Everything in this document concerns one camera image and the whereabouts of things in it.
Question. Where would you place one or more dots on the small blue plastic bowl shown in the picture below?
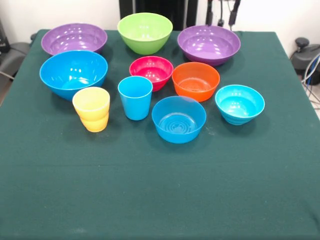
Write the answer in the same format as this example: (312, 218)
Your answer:
(177, 132)

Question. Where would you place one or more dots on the blue plastic cup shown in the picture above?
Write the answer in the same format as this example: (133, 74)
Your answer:
(136, 105)

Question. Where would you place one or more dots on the pink plastic bowl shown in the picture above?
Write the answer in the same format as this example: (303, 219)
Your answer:
(152, 68)

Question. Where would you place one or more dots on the orange plastic bowl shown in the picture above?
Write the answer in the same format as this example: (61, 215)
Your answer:
(195, 80)

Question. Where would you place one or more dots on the yellow plastic cup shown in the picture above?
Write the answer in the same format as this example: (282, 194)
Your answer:
(93, 120)

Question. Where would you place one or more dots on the cyan plastic bowl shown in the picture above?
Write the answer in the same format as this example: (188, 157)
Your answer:
(237, 105)

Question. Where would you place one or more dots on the purple plastic bowl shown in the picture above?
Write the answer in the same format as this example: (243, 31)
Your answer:
(75, 37)
(208, 45)

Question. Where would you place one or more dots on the dark green table cloth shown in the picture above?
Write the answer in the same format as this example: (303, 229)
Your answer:
(150, 187)

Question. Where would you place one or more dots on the green plastic bowl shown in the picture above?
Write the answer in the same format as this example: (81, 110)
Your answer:
(145, 32)

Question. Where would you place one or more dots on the large blue plastic bowl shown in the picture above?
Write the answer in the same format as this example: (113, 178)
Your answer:
(72, 70)

